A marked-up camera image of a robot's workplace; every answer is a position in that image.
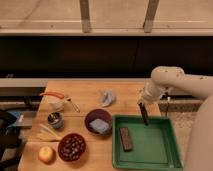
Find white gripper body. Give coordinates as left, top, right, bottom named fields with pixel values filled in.
left=138, top=81, right=165, bottom=105

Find black brush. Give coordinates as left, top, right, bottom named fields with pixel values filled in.
left=139, top=102, right=149, bottom=126

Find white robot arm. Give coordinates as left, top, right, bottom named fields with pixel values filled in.
left=138, top=66, right=213, bottom=171

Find green plastic tray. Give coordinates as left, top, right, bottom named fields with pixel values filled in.
left=112, top=115, right=183, bottom=171

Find crumpled grey cloth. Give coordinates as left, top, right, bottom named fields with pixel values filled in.
left=101, top=90, right=116, bottom=107

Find dark purple bowl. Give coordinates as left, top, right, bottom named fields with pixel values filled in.
left=84, top=109, right=112, bottom=135

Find brown rectangular block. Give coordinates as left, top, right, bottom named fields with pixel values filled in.
left=119, top=127, right=133, bottom=152

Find red bowl with beans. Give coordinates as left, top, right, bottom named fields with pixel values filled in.
left=58, top=133, right=86, bottom=162

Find small metal cup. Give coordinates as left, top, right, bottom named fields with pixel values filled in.
left=47, top=112, right=63, bottom=129

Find yellow apple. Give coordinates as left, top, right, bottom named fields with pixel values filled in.
left=38, top=146, right=55, bottom=163

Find black chair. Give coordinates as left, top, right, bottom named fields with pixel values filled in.
left=0, top=109, right=22, bottom=171

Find red handled pliers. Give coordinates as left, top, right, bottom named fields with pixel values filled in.
left=40, top=92, right=65, bottom=99

